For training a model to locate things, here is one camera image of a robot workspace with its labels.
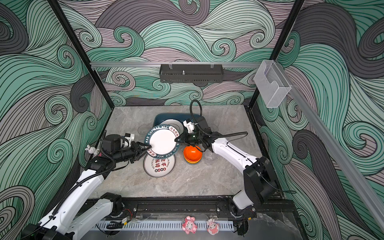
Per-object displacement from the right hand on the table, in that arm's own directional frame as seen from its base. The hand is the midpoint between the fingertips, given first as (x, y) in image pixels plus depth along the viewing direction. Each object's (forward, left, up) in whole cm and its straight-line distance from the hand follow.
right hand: (175, 140), depth 78 cm
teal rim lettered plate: (+2, +8, 0) cm, 8 cm away
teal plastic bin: (+35, 0, -21) cm, 41 cm away
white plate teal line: (+25, +4, -17) cm, 30 cm away
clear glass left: (+21, +26, -19) cm, 38 cm away
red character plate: (-8, +12, -18) cm, 23 cm away
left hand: (-5, +12, +1) cm, 13 cm away
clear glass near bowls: (0, -20, -18) cm, 27 cm away
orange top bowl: (0, -9, -14) cm, 17 cm away
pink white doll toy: (-36, -18, -15) cm, 43 cm away
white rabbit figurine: (0, +51, -11) cm, 52 cm away
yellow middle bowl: (-6, -10, -15) cm, 19 cm away
